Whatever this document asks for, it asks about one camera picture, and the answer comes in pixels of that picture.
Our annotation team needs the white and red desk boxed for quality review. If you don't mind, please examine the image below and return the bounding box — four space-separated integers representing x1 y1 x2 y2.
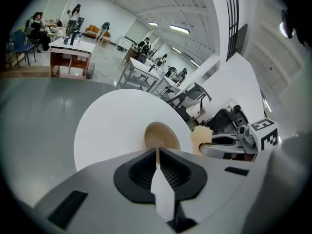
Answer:
48 37 96 80

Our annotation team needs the brown bowl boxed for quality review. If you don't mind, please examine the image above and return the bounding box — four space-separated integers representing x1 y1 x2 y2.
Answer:
143 121 182 167

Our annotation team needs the light wooden spoon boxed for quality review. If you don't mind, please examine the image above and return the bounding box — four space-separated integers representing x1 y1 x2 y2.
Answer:
190 125 213 155

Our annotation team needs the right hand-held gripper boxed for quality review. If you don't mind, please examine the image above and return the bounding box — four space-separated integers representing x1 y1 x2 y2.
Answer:
199 117 279 162

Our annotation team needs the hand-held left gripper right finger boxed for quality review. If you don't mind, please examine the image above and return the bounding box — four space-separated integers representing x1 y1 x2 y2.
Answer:
159 148 266 234

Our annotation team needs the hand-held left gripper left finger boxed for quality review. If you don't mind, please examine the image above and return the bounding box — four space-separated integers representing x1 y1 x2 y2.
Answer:
34 147 176 234

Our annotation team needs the black head-worn camera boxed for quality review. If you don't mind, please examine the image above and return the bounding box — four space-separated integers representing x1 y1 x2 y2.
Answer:
280 8 297 39

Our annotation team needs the white chair with black legs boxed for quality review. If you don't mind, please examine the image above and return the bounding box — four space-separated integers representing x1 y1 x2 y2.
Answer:
168 82 213 118

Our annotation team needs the white printed t-shirt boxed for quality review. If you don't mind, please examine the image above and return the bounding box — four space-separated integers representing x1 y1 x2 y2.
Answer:
253 130 312 234

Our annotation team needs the orange sofa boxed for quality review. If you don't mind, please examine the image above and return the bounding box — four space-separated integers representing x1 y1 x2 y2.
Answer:
84 24 112 38

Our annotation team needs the round white table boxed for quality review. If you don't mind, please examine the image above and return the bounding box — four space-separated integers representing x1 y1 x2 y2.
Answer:
73 88 194 223

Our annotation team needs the black balcony railing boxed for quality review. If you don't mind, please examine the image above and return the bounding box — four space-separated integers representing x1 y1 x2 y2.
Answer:
222 0 240 62

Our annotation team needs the blue chair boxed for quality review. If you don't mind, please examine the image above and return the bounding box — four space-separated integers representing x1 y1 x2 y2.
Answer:
11 30 38 67

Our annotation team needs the white cabinet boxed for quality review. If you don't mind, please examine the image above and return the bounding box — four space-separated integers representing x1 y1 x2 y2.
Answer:
116 35 137 53

